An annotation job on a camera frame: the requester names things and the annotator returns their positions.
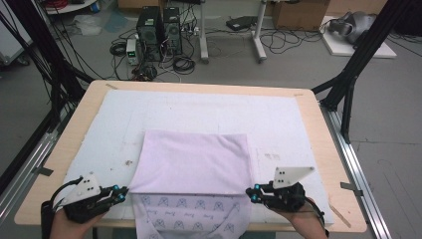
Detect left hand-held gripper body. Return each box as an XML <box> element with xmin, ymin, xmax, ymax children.
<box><xmin>61</xmin><ymin>172</ymin><xmax>115</xmax><ymax>224</ymax></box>

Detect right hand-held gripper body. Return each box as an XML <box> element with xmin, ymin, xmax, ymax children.
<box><xmin>263</xmin><ymin>165</ymin><xmax>316</xmax><ymax>213</ymax></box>

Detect pink printed towel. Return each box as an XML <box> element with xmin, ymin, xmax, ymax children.
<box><xmin>128</xmin><ymin>128</ymin><xmax>255</xmax><ymax>239</ymax></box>

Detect person's right hand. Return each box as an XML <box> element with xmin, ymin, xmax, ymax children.
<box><xmin>268</xmin><ymin>198</ymin><xmax>327</xmax><ymax>239</ymax></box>

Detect person's left hand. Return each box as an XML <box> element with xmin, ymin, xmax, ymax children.
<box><xmin>49</xmin><ymin>210</ymin><xmax>106</xmax><ymax>239</ymax></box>

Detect person's blue trousers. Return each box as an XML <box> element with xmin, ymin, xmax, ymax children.
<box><xmin>240</xmin><ymin>231</ymin><xmax>277</xmax><ymax>239</ymax></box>

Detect grey tape strip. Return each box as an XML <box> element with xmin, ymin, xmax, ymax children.
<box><xmin>339</xmin><ymin>181</ymin><xmax>364</xmax><ymax>197</ymax></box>
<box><xmin>33</xmin><ymin>166</ymin><xmax>54</xmax><ymax>177</ymax></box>

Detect white foam mat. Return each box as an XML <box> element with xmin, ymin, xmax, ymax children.
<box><xmin>49</xmin><ymin>89</ymin><xmax>335</xmax><ymax>227</ymax></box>

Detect white power supply unit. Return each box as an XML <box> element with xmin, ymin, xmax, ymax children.
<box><xmin>125</xmin><ymin>38</ymin><xmax>142</xmax><ymax>67</ymax></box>

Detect white floor board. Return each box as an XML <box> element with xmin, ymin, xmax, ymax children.
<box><xmin>319</xmin><ymin>14</ymin><xmax>397</xmax><ymax>59</ymax></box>

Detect white metal stand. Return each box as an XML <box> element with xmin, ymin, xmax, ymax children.
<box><xmin>198</xmin><ymin>0</ymin><xmax>269</xmax><ymax>65</ymax></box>

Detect black computer tower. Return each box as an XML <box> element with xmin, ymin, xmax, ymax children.
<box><xmin>162</xmin><ymin>6</ymin><xmax>183</xmax><ymax>56</ymax></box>
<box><xmin>136</xmin><ymin>5</ymin><xmax>163</xmax><ymax>63</ymax></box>

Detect clear plastic bag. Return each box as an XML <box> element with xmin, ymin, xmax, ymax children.
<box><xmin>73</xmin><ymin>14</ymin><xmax>104</xmax><ymax>37</ymax></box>

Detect black flat device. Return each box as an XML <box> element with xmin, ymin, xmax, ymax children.
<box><xmin>225</xmin><ymin>15</ymin><xmax>258</xmax><ymax>32</ymax></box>

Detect teal floor sheet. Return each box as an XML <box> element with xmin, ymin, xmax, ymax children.
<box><xmin>104</xmin><ymin>11</ymin><xmax>128</xmax><ymax>34</ymax></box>

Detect white cabinet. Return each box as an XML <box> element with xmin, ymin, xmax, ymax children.
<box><xmin>0</xmin><ymin>13</ymin><xmax>33</xmax><ymax>66</ymax></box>

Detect large cardboard box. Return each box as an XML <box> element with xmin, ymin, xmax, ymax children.
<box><xmin>272</xmin><ymin>0</ymin><xmax>331</xmax><ymax>32</ymax></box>

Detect grey rounded device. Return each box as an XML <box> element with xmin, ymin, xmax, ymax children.
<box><xmin>327</xmin><ymin>10</ymin><xmax>377</xmax><ymax>44</ymax></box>

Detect small cardboard box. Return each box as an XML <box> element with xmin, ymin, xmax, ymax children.
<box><xmin>117</xmin><ymin>0</ymin><xmax>167</xmax><ymax>10</ymax></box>

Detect white round table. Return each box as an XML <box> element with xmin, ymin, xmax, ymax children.
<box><xmin>44</xmin><ymin>0</ymin><xmax>98</xmax><ymax>15</ymax></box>

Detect aluminium rail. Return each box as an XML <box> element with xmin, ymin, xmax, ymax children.
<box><xmin>0</xmin><ymin>109</ymin><xmax>73</xmax><ymax>227</ymax></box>
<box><xmin>319</xmin><ymin>103</ymin><xmax>394</xmax><ymax>239</ymax></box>

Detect black cable bundle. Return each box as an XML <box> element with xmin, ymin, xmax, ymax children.
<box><xmin>130</xmin><ymin>63</ymin><xmax>158</xmax><ymax>83</ymax></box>

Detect black cable coil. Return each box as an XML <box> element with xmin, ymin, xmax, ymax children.
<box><xmin>172</xmin><ymin>56</ymin><xmax>197</xmax><ymax>76</ymax></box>
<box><xmin>108</xmin><ymin>41</ymin><xmax>127</xmax><ymax>58</ymax></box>

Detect black metal frame post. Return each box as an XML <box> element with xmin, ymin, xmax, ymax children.
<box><xmin>312</xmin><ymin>0</ymin><xmax>417</xmax><ymax>144</ymax></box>
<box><xmin>4</xmin><ymin>0</ymin><xmax>96</xmax><ymax>101</ymax></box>

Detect red cable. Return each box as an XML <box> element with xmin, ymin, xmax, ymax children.
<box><xmin>44</xmin><ymin>0</ymin><xmax>69</xmax><ymax>9</ymax></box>

